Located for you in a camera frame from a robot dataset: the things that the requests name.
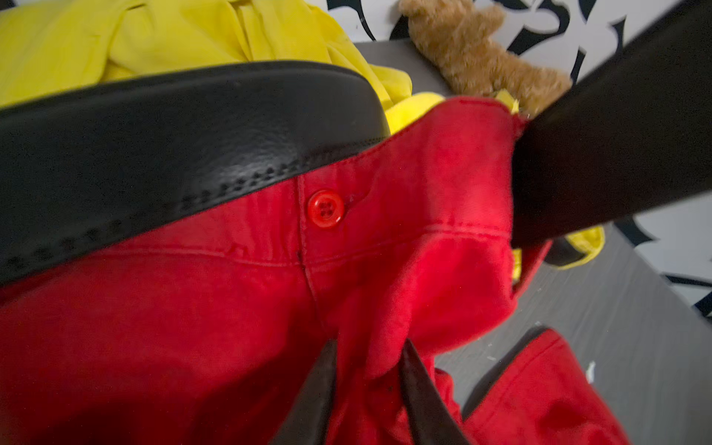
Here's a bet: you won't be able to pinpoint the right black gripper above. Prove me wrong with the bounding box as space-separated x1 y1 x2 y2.
512 1 711 248

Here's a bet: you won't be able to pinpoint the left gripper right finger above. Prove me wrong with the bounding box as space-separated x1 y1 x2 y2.
402 339 469 445

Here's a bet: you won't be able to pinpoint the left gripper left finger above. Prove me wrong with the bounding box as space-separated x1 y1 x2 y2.
271 340 337 445

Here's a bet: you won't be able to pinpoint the red trousers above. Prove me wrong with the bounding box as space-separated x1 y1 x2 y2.
1 98 628 444

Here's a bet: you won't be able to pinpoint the black leather belt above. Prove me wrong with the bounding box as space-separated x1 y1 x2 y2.
1 61 390 284

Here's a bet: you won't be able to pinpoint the yellow trousers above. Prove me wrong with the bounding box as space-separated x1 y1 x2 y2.
0 0 606 279

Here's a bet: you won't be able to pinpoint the brown teddy bear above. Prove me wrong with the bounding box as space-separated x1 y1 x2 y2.
398 0 573 117

